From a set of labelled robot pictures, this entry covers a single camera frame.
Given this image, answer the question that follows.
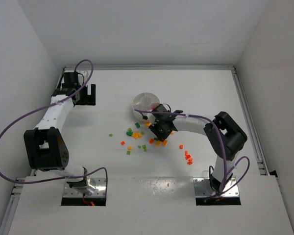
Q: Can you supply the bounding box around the yellow orange lego cluster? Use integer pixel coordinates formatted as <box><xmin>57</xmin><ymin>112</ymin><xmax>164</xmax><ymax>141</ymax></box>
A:
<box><xmin>132</xmin><ymin>132</ymin><xmax>142</xmax><ymax>139</ymax></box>

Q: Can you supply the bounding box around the orange lego stack right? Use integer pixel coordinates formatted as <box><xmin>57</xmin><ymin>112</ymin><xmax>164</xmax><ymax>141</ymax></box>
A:
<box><xmin>185</xmin><ymin>151</ymin><xmax>193</xmax><ymax>165</ymax></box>

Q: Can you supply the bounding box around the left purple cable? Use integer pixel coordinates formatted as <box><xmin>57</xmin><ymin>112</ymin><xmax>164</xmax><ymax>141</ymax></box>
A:
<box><xmin>0</xmin><ymin>59</ymin><xmax>108</xmax><ymax>184</ymax></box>

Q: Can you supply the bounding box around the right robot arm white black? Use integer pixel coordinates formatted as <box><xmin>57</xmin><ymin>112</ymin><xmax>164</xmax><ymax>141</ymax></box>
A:
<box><xmin>148</xmin><ymin>104</ymin><xmax>247</xmax><ymax>193</ymax></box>

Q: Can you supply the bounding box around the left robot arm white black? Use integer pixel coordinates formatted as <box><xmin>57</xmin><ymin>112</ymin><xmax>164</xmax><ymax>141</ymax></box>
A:
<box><xmin>24</xmin><ymin>70</ymin><xmax>96</xmax><ymax>196</ymax></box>

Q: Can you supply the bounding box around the white round divided container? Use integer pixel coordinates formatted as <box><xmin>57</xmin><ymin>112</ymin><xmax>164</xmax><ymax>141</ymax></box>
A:
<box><xmin>132</xmin><ymin>93</ymin><xmax>160</xmax><ymax>122</ymax></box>

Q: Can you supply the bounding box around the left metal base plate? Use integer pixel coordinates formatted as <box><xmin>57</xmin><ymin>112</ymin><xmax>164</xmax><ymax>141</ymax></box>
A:
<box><xmin>63</xmin><ymin>178</ymin><xmax>106</xmax><ymax>198</ymax></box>

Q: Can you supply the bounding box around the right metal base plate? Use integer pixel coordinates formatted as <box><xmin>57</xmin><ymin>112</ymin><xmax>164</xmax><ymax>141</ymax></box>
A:
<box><xmin>193</xmin><ymin>177</ymin><xmax>240</xmax><ymax>198</ymax></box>

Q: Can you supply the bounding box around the metal base plate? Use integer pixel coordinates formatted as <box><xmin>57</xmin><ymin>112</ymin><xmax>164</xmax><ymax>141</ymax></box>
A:
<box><xmin>63</xmin><ymin>178</ymin><xmax>106</xmax><ymax>198</ymax></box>
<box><xmin>193</xmin><ymin>177</ymin><xmax>240</xmax><ymax>198</ymax></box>

